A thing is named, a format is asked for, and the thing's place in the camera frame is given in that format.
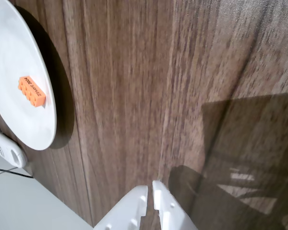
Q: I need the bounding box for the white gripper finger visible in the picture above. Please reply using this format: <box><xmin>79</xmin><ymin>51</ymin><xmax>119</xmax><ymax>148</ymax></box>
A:
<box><xmin>93</xmin><ymin>184</ymin><xmax>149</xmax><ymax>230</ymax></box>
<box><xmin>152</xmin><ymin>180</ymin><xmax>198</xmax><ymax>230</ymax></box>

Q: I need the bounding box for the orange lego block with print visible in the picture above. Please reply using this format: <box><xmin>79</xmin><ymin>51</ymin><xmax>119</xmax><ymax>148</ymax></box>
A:
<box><xmin>17</xmin><ymin>76</ymin><xmax>47</xmax><ymax>108</ymax></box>

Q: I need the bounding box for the white round plate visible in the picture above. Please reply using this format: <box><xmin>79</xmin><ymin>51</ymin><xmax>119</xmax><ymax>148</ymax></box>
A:
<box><xmin>0</xmin><ymin>0</ymin><xmax>58</xmax><ymax>151</ymax></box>

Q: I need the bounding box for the white plastic power strip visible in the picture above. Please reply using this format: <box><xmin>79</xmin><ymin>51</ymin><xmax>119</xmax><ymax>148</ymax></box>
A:
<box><xmin>0</xmin><ymin>119</ymin><xmax>28</xmax><ymax>168</ymax></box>

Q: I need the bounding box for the thin black cable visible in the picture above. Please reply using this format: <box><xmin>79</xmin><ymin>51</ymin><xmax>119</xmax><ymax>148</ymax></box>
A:
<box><xmin>0</xmin><ymin>168</ymin><xmax>34</xmax><ymax>179</ymax></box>

